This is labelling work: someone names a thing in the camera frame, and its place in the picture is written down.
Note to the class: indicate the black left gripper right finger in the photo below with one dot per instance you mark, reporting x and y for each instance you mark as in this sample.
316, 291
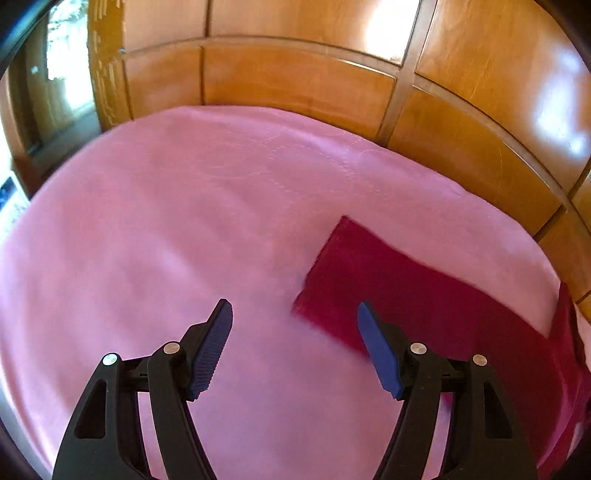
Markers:
484, 439

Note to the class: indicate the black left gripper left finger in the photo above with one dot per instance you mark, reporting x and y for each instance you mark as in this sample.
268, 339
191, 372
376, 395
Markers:
104, 439

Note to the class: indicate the dark red knit garment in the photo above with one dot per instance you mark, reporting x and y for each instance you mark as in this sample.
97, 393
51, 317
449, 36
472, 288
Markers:
547, 376

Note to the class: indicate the pink bedspread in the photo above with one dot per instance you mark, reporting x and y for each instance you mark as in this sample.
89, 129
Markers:
139, 235

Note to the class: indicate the wooden panelled headboard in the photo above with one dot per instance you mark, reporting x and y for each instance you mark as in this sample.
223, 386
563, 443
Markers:
494, 95

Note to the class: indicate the wooden window frame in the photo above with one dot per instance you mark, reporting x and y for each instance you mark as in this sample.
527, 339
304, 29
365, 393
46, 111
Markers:
48, 110

